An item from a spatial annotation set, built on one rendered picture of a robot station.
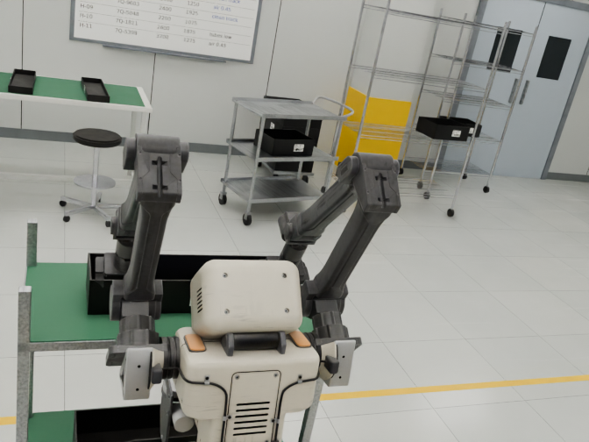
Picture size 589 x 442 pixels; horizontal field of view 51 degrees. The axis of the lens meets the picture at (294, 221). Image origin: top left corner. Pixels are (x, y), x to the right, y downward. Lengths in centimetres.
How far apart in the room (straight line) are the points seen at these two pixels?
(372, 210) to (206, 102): 550
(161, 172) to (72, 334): 80
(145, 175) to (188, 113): 556
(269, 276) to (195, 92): 541
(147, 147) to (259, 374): 49
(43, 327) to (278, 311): 78
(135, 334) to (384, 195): 56
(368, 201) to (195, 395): 50
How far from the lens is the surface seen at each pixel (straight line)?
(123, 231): 144
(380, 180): 125
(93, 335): 178
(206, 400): 125
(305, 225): 151
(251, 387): 126
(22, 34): 641
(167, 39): 644
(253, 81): 671
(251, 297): 124
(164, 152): 111
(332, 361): 135
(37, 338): 177
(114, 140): 462
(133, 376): 127
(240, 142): 525
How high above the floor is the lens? 194
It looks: 21 degrees down
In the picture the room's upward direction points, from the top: 11 degrees clockwise
